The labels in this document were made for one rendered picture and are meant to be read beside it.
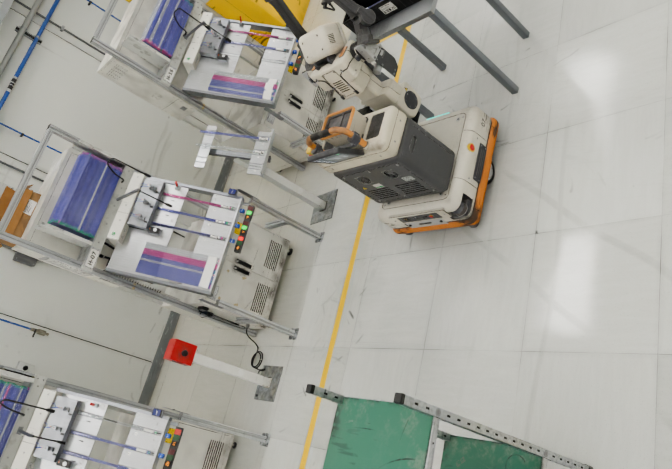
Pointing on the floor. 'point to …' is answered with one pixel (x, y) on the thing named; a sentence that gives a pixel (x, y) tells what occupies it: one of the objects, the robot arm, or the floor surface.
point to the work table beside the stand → (446, 26)
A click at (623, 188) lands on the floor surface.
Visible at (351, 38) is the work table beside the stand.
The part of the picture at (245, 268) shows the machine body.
